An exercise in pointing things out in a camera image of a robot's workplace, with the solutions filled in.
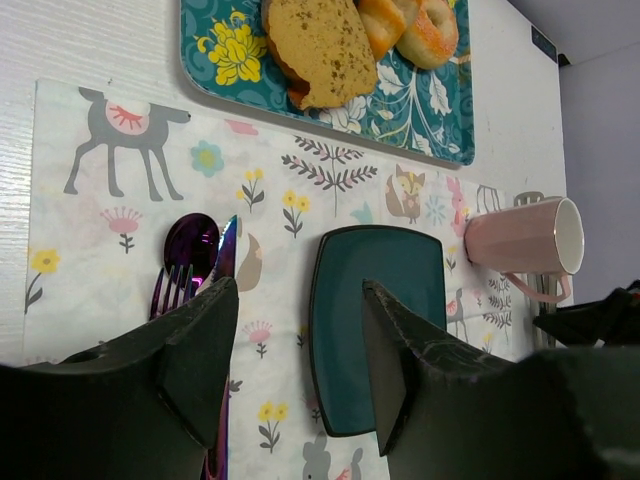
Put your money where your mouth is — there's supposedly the iridescent purple spoon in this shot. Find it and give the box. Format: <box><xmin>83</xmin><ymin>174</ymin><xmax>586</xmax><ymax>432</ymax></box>
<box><xmin>163</xmin><ymin>213</ymin><xmax>220</xmax><ymax>292</ymax></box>

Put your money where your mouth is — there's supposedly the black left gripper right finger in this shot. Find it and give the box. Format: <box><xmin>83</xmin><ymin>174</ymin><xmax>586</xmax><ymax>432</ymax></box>
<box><xmin>362</xmin><ymin>280</ymin><xmax>639</xmax><ymax>479</ymax></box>

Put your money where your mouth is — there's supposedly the dark teal square plate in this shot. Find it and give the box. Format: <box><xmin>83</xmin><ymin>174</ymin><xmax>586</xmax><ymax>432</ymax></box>
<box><xmin>309</xmin><ymin>225</ymin><xmax>447</xmax><ymax>437</ymax></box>

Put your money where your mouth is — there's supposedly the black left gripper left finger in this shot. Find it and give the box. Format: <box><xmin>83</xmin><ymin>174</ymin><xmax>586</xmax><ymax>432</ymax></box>
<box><xmin>1</xmin><ymin>277</ymin><xmax>239</xmax><ymax>479</ymax></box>

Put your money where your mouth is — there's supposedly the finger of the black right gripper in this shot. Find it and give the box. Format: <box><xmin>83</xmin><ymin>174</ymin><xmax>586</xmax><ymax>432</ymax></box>
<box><xmin>533</xmin><ymin>280</ymin><xmax>639</xmax><ymax>347</ymax></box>

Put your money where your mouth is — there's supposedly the iridescent purple knife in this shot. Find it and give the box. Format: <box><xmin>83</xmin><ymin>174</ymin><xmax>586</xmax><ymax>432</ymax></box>
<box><xmin>201</xmin><ymin>215</ymin><xmax>237</xmax><ymax>480</ymax></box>

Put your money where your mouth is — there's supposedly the iridescent purple fork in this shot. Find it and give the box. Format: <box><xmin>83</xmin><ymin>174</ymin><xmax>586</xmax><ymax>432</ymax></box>
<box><xmin>149</xmin><ymin>265</ymin><xmax>195</xmax><ymax>321</ymax></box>

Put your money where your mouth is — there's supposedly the teal floral serving tray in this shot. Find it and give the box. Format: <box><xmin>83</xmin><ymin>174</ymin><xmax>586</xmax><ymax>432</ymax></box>
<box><xmin>180</xmin><ymin>1</ymin><xmax>475</xmax><ymax>166</ymax></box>

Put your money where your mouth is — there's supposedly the orange glazed bagel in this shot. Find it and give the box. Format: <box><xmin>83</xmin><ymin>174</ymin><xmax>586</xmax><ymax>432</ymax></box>
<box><xmin>396</xmin><ymin>0</ymin><xmax>459</xmax><ymax>70</ymax></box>

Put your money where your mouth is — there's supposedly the black label right corner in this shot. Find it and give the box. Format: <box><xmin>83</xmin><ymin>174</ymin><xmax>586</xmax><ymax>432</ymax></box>
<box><xmin>531</xmin><ymin>25</ymin><xmax>558</xmax><ymax>63</ymax></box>

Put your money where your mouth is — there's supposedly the striped orange bread roll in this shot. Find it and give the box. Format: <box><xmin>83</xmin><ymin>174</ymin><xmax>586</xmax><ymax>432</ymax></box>
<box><xmin>357</xmin><ymin>0</ymin><xmax>411</xmax><ymax>61</ymax></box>

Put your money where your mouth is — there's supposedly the brown bread slice front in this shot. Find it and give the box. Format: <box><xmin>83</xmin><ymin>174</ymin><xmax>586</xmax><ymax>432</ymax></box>
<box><xmin>261</xmin><ymin>1</ymin><xmax>378</xmax><ymax>110</ymax></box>

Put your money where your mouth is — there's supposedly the animal print placemat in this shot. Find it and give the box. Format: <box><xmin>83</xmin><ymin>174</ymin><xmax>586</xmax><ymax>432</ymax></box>
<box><xmin>23</xmin><ymin>78</ymin><xmax>566</xmax><ymax>480</ymax></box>

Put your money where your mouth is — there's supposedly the pink ceramic mug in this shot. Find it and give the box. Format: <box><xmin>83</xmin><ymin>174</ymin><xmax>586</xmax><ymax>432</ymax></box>
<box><xmin>464</xmin><ymin>197</ymin><xmax>585</xmax><ymax>304</ymax></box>

